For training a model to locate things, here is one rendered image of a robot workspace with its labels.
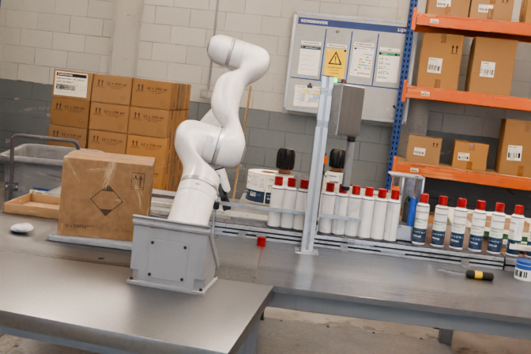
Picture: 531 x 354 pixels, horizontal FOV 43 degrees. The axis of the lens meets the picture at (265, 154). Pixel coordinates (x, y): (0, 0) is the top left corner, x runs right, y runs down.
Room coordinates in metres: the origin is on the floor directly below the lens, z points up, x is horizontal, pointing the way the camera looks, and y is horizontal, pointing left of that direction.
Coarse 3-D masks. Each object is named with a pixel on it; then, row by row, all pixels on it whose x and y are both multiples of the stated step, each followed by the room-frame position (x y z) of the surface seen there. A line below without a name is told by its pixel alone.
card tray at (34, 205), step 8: (16, 200) 2.66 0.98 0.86; (24, 200) 2.75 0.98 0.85; (32, 200) 2.81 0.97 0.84; (40, 200) 2.81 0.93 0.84; (48, 200) 2.81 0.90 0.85; (56, 200) 2.80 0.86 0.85; (8, 208) 2.55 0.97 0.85; (16, 208) 2.55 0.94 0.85; (24, 208) 2.55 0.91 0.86; (32, 208) 2.55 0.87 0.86; (40, 208) 2.55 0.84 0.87; (48, 208) 2.55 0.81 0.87; (56, 208) 2.73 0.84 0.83; (32, 216) 2.55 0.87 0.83; (40, 216) 2.55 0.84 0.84; (48, 216) 2.55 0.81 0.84; (56, 216) 2.55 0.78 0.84
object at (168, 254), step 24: (144, 216) 1.85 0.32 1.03; (144, 240) 1.85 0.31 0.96; (168, 240) 1.84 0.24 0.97; (192, 240) 1.83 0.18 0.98; (144, 264) 1.85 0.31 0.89; (168, 264) 1.84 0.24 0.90; (192, 264) 1.83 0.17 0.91; (216, 264) 1.95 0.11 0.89; (168, 288) 1.83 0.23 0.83; (192, 288) 1.83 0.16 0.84
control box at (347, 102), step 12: (336, 84) 2.48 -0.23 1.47; (336, 96) 2.47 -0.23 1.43; (348, 96) 2.50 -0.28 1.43; (360, 96) 2.57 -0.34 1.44; (336, 108) 2.47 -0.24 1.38; (348, 108) 2.51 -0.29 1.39; (360, 108) 2.58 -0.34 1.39; (336, 120) 2.46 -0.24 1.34; (348, 120) 2.52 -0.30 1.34; (360, 120) 2.59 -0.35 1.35; (336, 132) 2.46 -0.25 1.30; (348, 132) 2.52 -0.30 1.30
